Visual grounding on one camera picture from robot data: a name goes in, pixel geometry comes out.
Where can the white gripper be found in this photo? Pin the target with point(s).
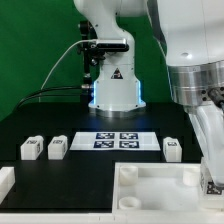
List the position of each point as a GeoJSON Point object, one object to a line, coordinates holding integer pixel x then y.
{"type": "Point", "coordinates": [208, 125]}

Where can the white square tabletop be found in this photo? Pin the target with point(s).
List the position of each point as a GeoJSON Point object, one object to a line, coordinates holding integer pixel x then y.
{"type": "Point", "coordinates": [145, 187]}

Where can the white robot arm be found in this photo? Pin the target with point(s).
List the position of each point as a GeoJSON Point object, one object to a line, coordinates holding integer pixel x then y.
{"type": "Point", "coordinates": [193, 31]}

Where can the white marker sheet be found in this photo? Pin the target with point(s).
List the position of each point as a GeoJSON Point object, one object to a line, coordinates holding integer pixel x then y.
{"type": "Point", "coordinates": [130, 141]}

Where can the white block left edge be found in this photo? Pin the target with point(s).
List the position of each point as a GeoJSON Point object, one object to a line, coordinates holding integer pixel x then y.
{"type": "Point", "coordinates": [7, 180]}

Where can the white front rail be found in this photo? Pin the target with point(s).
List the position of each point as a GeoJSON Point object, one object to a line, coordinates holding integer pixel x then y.
{"type": "Point", "coordinates": [13, 218]}

